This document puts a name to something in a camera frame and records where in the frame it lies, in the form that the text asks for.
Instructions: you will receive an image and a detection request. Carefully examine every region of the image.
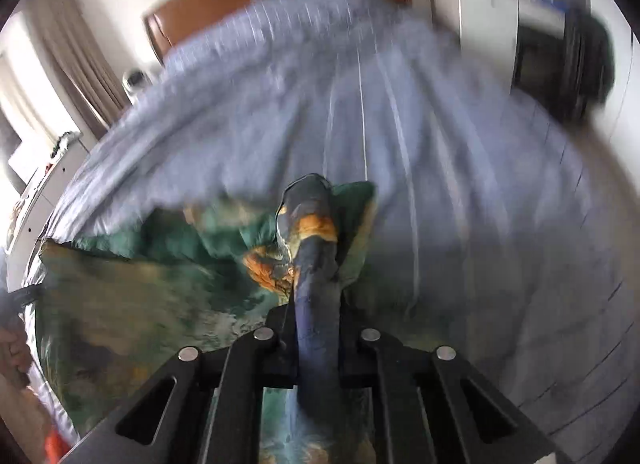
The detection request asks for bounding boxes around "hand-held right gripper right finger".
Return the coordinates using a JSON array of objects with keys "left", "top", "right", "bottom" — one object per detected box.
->
[{"left": 340, "top": 304, "right": 568, "bottom": 464}]

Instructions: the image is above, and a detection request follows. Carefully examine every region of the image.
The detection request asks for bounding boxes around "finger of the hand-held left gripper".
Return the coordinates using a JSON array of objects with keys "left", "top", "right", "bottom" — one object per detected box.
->
[{"left": 0, "top": 286, "right": 43, "bottom": 317}]

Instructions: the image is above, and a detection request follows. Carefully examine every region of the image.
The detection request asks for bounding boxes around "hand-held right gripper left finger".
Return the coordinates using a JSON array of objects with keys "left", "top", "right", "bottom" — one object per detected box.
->
[{"left": 60, "top": 304, "right": 297, "bottom": 464}]

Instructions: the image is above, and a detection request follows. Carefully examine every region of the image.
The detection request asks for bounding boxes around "green cloud print padded jacket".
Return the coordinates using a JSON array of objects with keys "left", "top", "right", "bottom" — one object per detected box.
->
[{"left": 37, "top": 173, "right": 378, "bottom": 464}]

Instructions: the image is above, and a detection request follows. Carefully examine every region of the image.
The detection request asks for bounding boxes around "person's left forearm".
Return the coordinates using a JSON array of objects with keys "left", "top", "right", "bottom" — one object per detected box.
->
[{"left": 0, "top": 374, "right": 76, "bottom": 464}]

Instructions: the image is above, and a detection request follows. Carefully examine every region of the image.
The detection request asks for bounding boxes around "person's left hand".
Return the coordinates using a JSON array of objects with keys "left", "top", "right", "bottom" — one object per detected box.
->
[{"left": 0, "top": 325, "right": 35, "bottom": 389}]

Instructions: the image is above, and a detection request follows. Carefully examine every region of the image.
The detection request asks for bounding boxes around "white window cabinet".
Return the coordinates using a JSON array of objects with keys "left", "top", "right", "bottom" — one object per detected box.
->
[{"left": 5, "top": 136, "right": 96, "bottom": 270}]

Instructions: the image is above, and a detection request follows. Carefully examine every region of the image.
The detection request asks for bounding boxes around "orange garment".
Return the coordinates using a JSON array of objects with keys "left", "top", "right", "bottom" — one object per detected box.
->
[{"left": 42, "top": 436, "right": 70, "bottom": 464}]

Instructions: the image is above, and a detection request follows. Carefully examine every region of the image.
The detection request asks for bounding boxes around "bed with blue checked quilt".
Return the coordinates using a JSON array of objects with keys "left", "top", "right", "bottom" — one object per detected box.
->
[{"left": 42, "top": 0, "right": 633, "bottom": 445}]

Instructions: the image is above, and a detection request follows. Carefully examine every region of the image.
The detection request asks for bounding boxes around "white table fan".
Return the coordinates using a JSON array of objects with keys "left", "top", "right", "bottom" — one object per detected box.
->
[{"left": 122, "top": 69, "right": 153, "bottom": 95}]

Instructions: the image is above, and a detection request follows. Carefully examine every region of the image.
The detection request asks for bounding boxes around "beige curtain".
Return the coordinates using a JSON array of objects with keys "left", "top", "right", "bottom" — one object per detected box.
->
[{"left": 22, "top": 0, "right": 133, "bottom": 140}]

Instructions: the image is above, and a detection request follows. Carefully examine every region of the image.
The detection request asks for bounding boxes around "white desk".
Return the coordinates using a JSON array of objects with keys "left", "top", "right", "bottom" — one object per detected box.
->
[{"left": 430, "top": 0, "right": 546, "bottom": 90}]

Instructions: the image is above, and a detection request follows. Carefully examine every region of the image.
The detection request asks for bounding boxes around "dark hanging garment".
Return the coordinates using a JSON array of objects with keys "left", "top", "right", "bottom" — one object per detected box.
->
[{"left": 562, "top": 9, "right": 617, "bottom": 120}]

